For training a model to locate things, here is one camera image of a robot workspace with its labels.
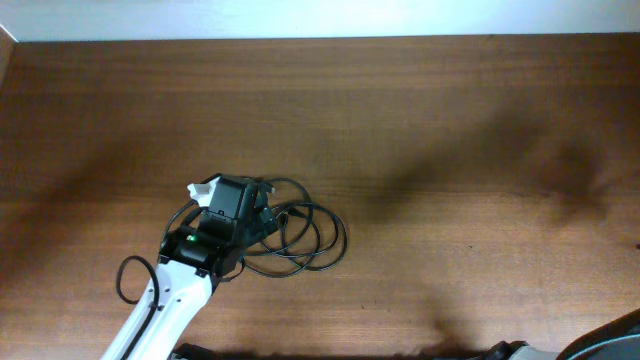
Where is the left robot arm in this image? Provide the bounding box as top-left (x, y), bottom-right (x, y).
top-left (102, 173), bottom-right (279, 359)

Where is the black usb cable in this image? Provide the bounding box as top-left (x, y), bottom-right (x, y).
top-left (162, 175), bottom-right (349, 279)

